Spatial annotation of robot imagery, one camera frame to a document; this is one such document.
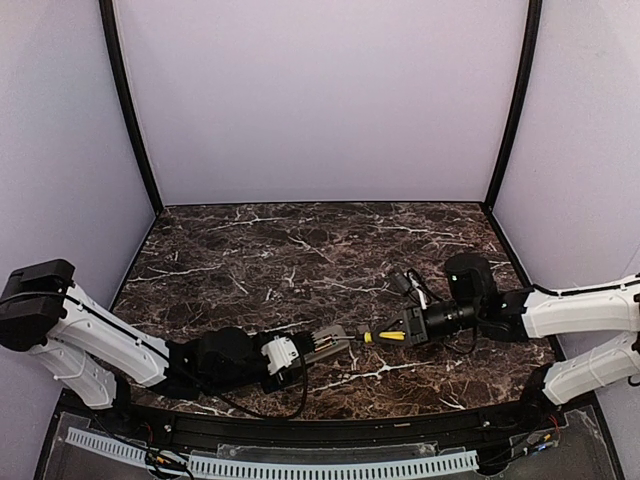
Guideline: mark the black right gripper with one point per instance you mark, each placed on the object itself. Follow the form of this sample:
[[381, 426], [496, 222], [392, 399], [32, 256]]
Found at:
[[416, 325]]

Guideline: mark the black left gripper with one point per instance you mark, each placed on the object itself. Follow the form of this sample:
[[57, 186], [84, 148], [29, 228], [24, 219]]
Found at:
[[305, 347]]

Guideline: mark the yellow handled screwdriver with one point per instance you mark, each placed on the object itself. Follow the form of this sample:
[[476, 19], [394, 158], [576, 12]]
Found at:
[[383, 337]]

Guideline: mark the grey remote control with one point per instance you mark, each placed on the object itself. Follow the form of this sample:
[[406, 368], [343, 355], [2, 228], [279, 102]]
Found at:
[[329, 332]]

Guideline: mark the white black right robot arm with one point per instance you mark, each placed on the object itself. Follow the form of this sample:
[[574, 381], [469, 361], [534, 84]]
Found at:
[[521, 315]]

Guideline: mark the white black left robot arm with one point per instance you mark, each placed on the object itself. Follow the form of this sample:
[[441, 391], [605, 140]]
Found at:
[[47, 315]]

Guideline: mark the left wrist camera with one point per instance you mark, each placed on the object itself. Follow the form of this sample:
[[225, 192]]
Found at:
[[281, 352]]

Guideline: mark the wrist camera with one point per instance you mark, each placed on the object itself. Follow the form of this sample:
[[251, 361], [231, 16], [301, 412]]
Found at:
[[411, 284], [281, 352]]

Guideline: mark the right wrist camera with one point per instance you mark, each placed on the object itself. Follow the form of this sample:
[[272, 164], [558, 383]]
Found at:
[[411, 284]]

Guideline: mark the white slotted cable duct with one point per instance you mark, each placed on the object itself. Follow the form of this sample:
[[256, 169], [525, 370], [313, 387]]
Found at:
[[252, 462]]

